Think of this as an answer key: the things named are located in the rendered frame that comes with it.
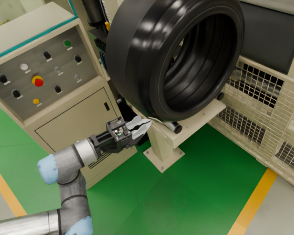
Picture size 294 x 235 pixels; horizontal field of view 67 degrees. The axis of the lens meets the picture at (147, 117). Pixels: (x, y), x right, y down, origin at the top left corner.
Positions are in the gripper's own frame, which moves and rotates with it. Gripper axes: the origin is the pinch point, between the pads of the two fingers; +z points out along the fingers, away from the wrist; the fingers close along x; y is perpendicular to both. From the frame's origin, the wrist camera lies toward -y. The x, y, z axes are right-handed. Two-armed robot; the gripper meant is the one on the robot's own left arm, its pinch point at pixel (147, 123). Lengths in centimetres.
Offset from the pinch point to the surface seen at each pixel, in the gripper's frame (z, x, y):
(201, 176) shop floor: 54, -22, -104
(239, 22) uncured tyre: 46, 12, 18
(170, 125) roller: 17.0, 2.1, -20.9
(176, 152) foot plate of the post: 52, 7, -113
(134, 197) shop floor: 1, -6, -119
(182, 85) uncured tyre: 37.8, 19.3, -22.9
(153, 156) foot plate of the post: 34, 15, -119
